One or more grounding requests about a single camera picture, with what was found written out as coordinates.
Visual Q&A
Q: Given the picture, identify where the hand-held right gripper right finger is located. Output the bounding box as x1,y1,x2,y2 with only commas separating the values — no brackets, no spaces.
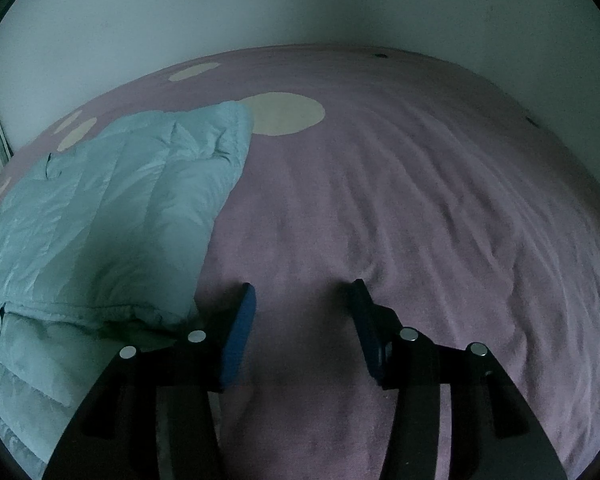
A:
349,278,567,480

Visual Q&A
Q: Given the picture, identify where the light blue down jacket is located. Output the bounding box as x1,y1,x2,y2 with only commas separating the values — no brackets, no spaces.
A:
0,100,255,413

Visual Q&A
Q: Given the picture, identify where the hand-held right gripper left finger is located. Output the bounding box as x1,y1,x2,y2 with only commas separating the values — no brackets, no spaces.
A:
42,283,258,480

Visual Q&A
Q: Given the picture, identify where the purple dotted bed sheet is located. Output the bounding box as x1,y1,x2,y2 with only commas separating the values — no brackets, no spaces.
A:
0,42,600,480

